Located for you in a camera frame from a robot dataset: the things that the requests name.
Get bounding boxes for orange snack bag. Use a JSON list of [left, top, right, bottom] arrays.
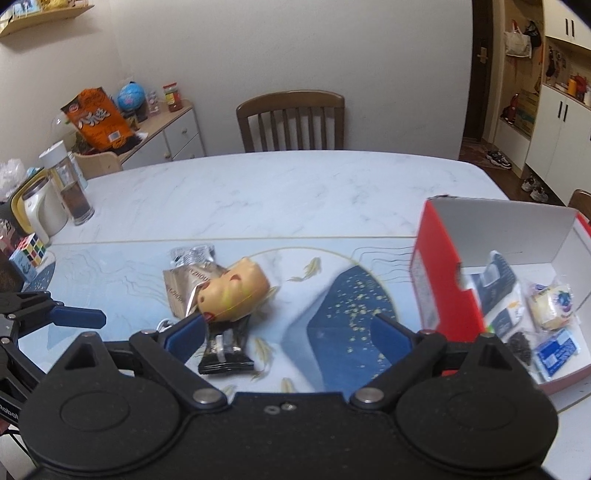
[[61, 87, 141, 155]]

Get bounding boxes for blue tissue pack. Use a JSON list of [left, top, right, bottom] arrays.
[[533, 328, 580, 381]]

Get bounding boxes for wall shelf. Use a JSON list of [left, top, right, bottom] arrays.
[[1, 1, 94, 38]]

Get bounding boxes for white kettle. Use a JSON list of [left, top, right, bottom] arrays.
[[10, 169, 68, 246]]

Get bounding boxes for red sauce jar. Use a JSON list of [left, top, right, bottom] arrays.
[[162, 82, 183, 112]]

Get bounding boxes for red cardboard box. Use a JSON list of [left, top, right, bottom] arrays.
[[410, 197, 590, 394]]

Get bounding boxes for clear bag black contents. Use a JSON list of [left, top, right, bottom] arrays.
[[506, 330, 536, 369]]

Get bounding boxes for white cupboard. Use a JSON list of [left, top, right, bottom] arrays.
[[526, 1, 590, 203]]

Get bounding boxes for blue globe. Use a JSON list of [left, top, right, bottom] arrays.
[[116, 81, 147, 122]]

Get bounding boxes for yellow spotted pig toy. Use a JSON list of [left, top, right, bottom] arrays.
[[197, 258, 270, 323]]

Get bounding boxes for white side cabinet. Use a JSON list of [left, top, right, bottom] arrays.
[[73, 100, 206, 181]]

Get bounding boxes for brown wooden chair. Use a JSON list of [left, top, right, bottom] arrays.
[[235, 90, 346, 153]]

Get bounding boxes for white blue snack bag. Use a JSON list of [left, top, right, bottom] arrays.
[[464, 250, 525, 339]]

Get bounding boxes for gold silver snack wrapper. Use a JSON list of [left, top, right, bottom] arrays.
[[163, 244, 225, 319]]

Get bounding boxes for blueberry bread packet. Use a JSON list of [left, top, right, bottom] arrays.
[[526, 279, 576, 331]]

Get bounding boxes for rubik's cube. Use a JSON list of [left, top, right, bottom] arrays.
[[9, 233, 46, 283]]

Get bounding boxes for black gold cookie pack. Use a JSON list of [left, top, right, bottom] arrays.
[[198, 315, 254, 375]]

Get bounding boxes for glass water bottle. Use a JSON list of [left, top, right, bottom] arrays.
[[39, 140, 94, 226]]

